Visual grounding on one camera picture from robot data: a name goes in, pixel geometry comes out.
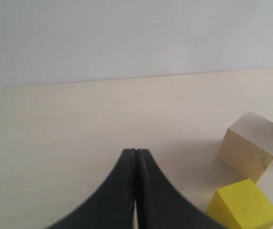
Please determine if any large wooden cube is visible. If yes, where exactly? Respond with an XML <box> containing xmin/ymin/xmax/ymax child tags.
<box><xmin>217</xmin><ymin>112</ymin><xmax>273</xmax><ymax>183</ymax></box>

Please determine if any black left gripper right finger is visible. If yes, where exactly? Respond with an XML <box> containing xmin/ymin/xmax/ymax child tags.
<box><xmin>135</xmin><ymin>149</ymin><xmax>224</xmax><ymax>229</ymax></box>

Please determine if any yellow cube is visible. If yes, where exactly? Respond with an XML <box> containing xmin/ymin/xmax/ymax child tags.
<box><xmin>207</xmin><ymin>179</ymin><xmax>273</xmax><ymax>229</ymax></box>

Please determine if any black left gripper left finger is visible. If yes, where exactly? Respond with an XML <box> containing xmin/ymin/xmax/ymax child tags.
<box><xmin>49</xmin><ymin>149</ymin><xmax>137</xmax><ymax>229</ymax></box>

